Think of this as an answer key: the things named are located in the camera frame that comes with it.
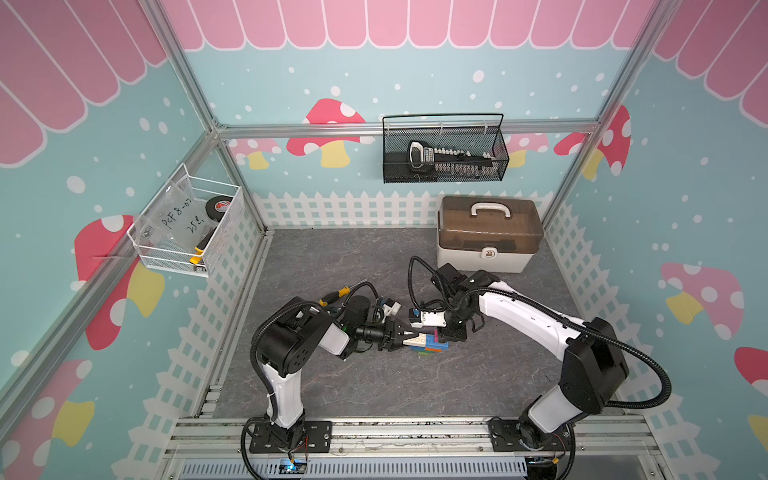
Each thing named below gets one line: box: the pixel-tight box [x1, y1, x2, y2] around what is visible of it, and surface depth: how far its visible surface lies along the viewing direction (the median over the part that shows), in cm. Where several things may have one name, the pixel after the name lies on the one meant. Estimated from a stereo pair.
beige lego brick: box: [402, 333, 426, 347], surface depth 85 cm
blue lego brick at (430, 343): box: [426, 335, 449, 350], surface depth 84 cm
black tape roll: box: [205, 195, 234, 223], surface depth 81 cm
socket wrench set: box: [408, 140, 499, 178], surface depth 91 cm
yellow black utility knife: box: [189, 227, 217, 264], surface depth 65 cm
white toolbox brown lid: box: [437, 195, 544, 273], surface depth 99 cm
